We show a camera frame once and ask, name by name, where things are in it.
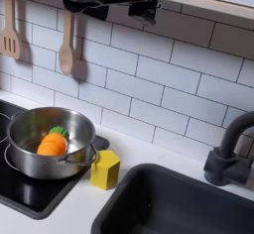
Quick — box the yellow block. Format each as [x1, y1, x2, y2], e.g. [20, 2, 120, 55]
[89, 150, 121, 191]

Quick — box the orange toy carrot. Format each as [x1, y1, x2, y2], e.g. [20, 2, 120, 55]
[36, 125, 70, 157]

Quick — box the steel pot with handles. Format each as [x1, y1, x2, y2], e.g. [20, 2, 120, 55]
[0, 106, 100, 180]

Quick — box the black stove top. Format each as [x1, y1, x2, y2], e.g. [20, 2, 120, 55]
[0, 98, 111, 220]

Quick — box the dark grey sink basin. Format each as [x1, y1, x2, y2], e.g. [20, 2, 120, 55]
[90, 163, 254, 234]

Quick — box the dark grey tap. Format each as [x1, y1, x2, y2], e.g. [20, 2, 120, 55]
[202, 111, 254, 186]

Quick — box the wooden slotted spatula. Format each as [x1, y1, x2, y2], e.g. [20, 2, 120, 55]
[0, 0, 22, 60]

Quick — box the wooden shelf board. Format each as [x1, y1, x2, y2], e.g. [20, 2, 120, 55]
[155, 0, 254, 32]

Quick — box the wooden spoon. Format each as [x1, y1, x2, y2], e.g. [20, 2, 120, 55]
[58, 9, 77, 76]

